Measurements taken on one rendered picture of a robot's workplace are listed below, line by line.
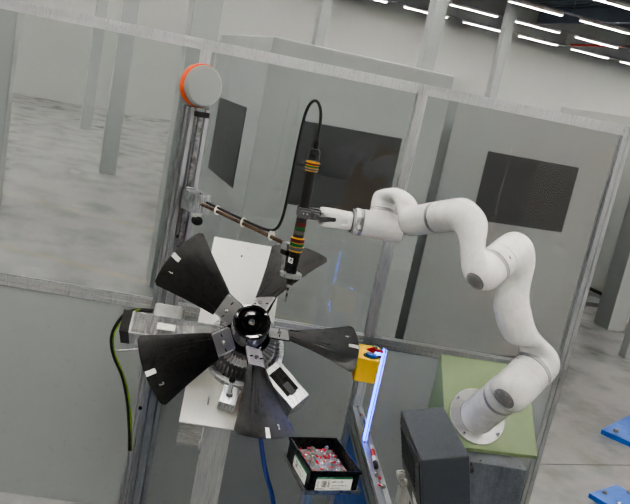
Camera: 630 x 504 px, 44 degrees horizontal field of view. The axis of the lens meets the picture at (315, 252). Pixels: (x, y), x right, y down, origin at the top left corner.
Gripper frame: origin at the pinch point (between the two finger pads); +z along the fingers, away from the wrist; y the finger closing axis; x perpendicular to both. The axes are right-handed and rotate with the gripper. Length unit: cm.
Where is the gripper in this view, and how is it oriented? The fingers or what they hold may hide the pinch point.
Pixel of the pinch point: (303, 211)
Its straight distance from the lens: 241.0
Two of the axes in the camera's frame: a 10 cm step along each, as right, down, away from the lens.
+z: -9.8, -1.7, -1.1
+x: 1.9, -9.6, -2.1
